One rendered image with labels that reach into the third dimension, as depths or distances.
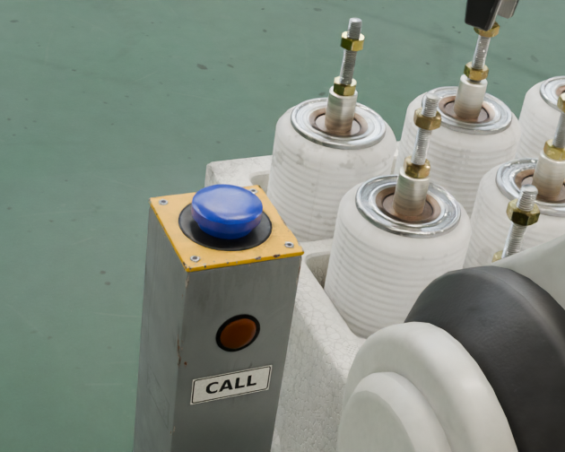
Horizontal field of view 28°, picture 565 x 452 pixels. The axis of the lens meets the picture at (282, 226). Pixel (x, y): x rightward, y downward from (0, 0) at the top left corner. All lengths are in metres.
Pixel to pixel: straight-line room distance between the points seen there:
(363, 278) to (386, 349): 0.41
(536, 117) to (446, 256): 0.24
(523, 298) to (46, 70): 1.16
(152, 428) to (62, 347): 0.31
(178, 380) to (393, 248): 0.19
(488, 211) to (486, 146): 0.08
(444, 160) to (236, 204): 0.32
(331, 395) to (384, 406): 0.41
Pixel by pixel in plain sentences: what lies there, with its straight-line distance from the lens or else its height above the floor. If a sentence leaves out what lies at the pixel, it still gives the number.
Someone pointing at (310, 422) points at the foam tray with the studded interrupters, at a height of 0.11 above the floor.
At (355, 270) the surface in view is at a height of 0.22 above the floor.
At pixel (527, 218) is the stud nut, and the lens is 0.67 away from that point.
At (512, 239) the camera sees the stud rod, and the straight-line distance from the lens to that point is 0.69.
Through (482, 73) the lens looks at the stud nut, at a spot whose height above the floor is 0.29.
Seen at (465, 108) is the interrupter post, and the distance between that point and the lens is 0.93.
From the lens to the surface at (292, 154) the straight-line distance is 0.86.
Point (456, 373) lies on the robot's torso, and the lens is 0.35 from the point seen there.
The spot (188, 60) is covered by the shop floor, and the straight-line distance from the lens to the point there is 1.52.
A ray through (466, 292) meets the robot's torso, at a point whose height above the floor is 0.46.
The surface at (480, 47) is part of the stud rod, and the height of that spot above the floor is 0.31.
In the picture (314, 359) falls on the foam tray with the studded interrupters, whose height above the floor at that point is 0.16.
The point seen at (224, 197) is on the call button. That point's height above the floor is 0.33.
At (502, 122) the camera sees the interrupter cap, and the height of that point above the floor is 0.25.
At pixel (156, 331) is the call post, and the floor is 0.24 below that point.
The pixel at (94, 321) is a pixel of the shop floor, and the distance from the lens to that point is 1.06.
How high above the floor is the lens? 0.68
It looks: 34 degrees down
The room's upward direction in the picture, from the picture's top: 8 degrees clockwise
